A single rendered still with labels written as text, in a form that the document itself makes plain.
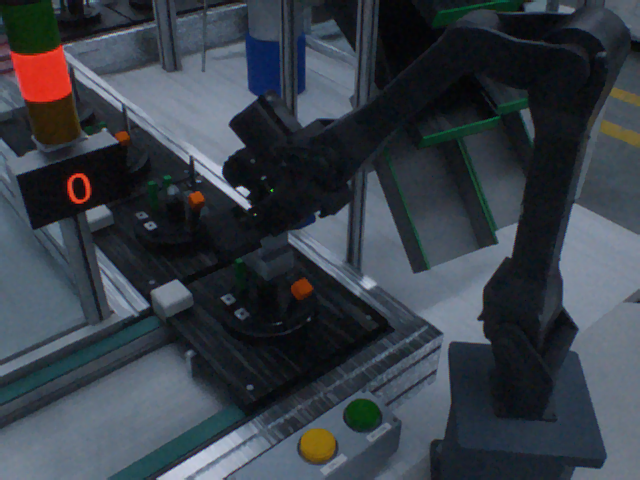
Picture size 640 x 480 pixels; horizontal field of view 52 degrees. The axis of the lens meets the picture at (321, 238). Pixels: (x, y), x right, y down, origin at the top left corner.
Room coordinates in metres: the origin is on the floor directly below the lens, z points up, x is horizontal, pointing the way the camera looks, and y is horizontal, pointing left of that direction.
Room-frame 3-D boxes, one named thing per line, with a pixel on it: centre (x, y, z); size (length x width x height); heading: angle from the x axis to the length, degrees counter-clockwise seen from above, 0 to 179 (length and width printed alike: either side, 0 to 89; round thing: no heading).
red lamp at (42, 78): (0.65, 0.29, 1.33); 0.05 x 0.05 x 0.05
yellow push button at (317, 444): (0.46, 0.00, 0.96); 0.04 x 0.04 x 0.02
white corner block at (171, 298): (0.70, 0.21, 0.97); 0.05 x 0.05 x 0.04; 40
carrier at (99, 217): (0.88, 0.24, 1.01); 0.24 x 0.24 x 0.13; 40
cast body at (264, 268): (0.69, 0.08, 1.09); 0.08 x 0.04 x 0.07; 40
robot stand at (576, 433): (0.46, -0.22, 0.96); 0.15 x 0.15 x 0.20; 85
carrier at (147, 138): (1.07, 0.40, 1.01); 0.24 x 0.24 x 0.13; 40
